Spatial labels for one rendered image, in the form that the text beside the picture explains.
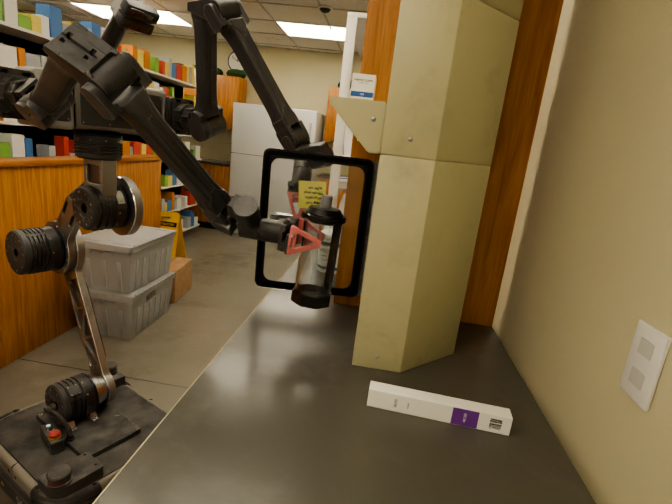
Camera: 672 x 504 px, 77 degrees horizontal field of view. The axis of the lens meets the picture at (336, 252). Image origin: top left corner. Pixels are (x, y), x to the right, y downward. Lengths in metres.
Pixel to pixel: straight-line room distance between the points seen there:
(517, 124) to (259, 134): 4.96
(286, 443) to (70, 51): 0.76
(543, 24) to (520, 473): 1.05
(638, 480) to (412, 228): 0.54
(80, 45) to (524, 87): 1.02
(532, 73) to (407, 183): 0.56
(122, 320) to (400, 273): 2.47
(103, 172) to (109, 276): 1.64
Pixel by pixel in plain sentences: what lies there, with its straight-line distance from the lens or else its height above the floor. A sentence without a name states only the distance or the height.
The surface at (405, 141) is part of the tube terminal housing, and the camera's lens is 0.88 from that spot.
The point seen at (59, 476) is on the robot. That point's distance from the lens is 1.73.
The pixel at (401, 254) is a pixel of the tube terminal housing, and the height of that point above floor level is 1.21.
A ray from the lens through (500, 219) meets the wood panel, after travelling 1.30.
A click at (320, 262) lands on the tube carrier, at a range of 1.00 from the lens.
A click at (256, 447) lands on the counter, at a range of 0.76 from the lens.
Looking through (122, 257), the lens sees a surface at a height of 0.58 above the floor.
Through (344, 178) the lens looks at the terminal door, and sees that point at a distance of 1.18.
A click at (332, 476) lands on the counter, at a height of 0.94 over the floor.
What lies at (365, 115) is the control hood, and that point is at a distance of 0.88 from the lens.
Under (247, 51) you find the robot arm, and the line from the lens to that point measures 1.30.
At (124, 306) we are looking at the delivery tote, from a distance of 3.10.
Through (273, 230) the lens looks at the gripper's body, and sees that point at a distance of 1.02.
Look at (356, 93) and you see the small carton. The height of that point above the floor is 1.53.
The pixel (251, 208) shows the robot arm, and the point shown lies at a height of 1.26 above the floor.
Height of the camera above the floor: 1.42
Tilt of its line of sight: 14 degrees down
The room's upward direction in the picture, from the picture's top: 7 degrees clockwise
